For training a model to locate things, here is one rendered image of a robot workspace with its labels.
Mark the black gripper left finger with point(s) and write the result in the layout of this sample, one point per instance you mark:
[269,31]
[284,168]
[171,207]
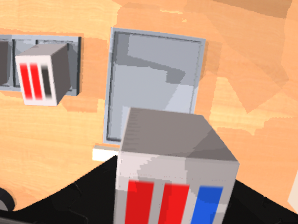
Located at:
[89,200]

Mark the white flat bar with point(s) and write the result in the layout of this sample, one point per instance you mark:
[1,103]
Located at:
[103,153]

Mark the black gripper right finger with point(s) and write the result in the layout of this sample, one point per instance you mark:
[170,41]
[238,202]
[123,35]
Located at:
[247,206]

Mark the beige flat panel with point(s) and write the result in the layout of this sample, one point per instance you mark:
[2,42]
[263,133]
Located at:
[293,196]

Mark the dark grey short cylinder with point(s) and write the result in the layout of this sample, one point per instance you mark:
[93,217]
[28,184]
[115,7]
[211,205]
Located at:
[6,200]

